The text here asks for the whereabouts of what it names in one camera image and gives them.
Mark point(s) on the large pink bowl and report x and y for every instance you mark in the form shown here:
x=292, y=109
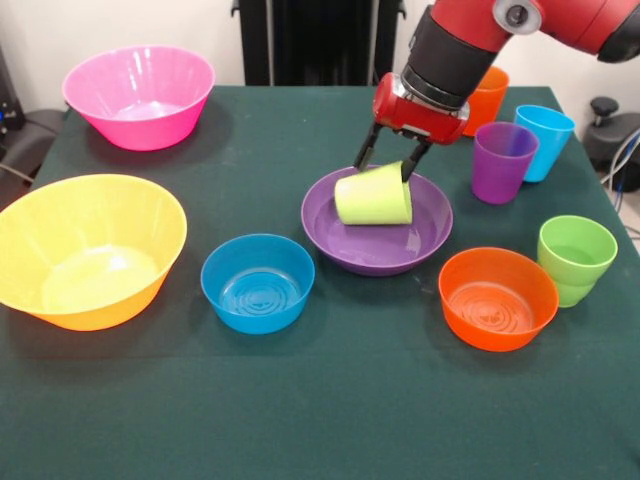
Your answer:
x=100, y=85

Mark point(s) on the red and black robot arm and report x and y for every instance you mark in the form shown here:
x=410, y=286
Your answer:
x=450, y=55

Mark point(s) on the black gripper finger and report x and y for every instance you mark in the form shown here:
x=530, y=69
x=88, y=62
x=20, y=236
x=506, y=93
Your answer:
x=365, y=155
x=412, y=165

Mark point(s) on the orange cup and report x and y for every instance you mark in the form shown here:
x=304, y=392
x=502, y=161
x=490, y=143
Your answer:
x=487, y=107

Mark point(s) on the green cup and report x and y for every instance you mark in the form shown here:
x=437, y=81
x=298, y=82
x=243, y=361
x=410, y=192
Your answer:
x=575, y=295
x=577, y=240

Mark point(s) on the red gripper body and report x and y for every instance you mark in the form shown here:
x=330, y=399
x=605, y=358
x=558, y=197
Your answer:
x=425, y=120

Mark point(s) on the purple bowl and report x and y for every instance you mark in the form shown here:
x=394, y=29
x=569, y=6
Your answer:
x=375, y=250

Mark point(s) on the purple cup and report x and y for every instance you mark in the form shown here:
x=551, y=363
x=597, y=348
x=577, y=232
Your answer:
x=500, y=180

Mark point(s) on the large orange yellow bowl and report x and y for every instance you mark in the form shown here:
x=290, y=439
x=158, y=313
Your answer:
x=75, y=215

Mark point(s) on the black computer tower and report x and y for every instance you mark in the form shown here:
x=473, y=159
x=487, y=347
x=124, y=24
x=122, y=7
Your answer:
x=7, y=100

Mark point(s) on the lime yellow cup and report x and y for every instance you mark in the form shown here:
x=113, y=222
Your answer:
x=372, y=200

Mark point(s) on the blue cup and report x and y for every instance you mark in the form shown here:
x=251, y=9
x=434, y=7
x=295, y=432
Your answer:
x=547, y=145

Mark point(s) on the small blue bowl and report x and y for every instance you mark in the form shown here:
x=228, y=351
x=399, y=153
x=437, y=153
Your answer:
x=257, y=320

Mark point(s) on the dark green tablecloth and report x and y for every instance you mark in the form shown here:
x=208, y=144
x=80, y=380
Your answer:
x=350, y=400

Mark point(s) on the black equipment with knob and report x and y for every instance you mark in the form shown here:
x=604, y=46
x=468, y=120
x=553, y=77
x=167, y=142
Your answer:
x=612, y=135

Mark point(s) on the small orange bowl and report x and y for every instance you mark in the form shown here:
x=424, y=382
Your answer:
x=495, y=337

